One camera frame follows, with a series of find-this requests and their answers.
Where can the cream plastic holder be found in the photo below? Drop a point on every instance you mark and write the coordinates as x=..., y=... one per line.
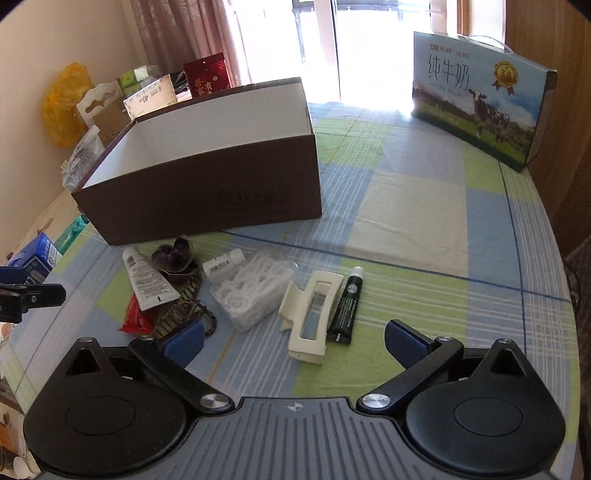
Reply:
x=314, y=332

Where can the checked tablecloth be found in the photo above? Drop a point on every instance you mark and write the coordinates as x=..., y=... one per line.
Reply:
x=415, y=240

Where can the wooden wardrobe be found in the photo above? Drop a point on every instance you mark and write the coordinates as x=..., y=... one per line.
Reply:
x=563, y=115

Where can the green packet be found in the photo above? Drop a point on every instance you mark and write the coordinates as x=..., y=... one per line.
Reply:
x=71, y=233

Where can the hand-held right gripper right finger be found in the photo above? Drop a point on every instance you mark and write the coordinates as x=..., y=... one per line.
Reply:
x=406, y=340

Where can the clear plastic bag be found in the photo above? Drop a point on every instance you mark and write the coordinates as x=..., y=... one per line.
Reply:
x=83, y=157

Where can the white printed cardboard box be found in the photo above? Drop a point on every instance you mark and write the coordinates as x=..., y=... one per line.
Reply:
x=150, y=99

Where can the large white box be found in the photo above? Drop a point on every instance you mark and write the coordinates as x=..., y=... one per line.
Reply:
x=207, y=184

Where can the pink curtain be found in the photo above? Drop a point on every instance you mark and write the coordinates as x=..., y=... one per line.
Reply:
x=184, y=32

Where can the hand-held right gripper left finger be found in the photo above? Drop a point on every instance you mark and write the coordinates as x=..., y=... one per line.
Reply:
x=182, y=340

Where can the small black tube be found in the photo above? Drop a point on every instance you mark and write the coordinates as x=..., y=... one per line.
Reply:
x=347, y=309

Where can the yellow plastic bag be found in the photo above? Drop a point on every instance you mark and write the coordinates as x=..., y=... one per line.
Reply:
x=62, y=110

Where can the red snack packet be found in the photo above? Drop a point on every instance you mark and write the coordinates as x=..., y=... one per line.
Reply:
x=136, y=318

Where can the milk carton gift box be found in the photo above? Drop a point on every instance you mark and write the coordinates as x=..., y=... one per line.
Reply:
x=471, y=101

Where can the clear box of floss picks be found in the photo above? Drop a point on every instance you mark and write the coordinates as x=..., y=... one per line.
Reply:
x=251, y=286

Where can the blue box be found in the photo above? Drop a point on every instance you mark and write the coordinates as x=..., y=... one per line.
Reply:
x=39, y=258

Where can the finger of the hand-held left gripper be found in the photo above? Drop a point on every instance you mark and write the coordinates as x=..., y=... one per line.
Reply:
x=37, y=295
x=13, y=273

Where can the red gift box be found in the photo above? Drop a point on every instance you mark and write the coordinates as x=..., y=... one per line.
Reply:
x=207, y=76

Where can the brown cardboard carton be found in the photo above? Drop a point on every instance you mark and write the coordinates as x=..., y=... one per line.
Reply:
x=108, y=122

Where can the leopard print headband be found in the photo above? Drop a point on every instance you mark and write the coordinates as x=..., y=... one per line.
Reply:
x=178, y=307

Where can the glass balcony door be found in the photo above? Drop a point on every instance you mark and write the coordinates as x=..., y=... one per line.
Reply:
x=369, y=46

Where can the green tissue packs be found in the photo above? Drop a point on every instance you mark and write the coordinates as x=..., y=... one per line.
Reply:
x=136, y=78

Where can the small white bottle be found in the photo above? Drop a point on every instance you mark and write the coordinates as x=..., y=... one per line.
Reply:
x=221, y=264

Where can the white squeeze tube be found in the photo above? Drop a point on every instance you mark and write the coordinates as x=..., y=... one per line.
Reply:
x=145, y=279

